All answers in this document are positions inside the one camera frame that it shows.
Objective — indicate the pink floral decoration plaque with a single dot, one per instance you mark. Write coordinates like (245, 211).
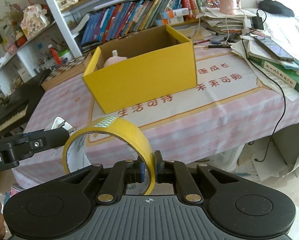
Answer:
(34, 21)

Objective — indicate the grey pen holder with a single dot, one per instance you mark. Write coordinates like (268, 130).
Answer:
(45, 61)

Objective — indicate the stack of papers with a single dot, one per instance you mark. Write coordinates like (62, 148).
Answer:
(224, 21)

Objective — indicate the yellow cardboard box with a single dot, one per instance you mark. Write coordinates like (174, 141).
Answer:
(144, 80)

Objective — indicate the white shelf cabinet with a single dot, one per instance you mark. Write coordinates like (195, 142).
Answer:
(27, 62)

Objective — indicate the thick green book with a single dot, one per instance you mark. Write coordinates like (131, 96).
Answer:
(279, 78)

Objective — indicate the yellow tape roll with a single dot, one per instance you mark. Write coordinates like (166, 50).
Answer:
(129, 130)

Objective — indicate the pink checked tablecloth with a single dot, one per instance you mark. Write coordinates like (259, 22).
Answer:
(202, 110)

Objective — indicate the light blue book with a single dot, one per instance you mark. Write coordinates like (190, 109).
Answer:
(295, 66)

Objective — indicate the pink plush pig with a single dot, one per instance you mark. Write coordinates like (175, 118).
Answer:
(114, 60)

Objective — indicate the black power adapter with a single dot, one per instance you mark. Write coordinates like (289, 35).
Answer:
(257, 23)

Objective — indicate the black marker pen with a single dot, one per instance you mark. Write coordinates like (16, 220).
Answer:
(219, 46)

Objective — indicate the black electronic keyboard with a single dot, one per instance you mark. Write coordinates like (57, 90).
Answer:
(12, 100)

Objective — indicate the row of colourful books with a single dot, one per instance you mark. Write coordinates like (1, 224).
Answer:
(129, 17)

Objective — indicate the wooden chess board box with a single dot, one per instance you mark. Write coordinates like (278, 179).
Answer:
(64, 72)

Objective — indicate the smartphone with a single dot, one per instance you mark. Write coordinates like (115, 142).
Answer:
(274, 47)

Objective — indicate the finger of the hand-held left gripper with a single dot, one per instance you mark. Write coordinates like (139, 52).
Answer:
(34, 133)
(44, 140)

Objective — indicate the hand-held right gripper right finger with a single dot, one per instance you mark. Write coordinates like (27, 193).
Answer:
(158, 170)

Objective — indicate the orange white small boxes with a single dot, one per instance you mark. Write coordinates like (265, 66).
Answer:
(175, 16)

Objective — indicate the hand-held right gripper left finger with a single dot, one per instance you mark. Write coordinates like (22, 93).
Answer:
(140, 170)

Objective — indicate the green lid wipes canister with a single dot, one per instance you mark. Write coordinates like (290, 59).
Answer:
(66, 55)

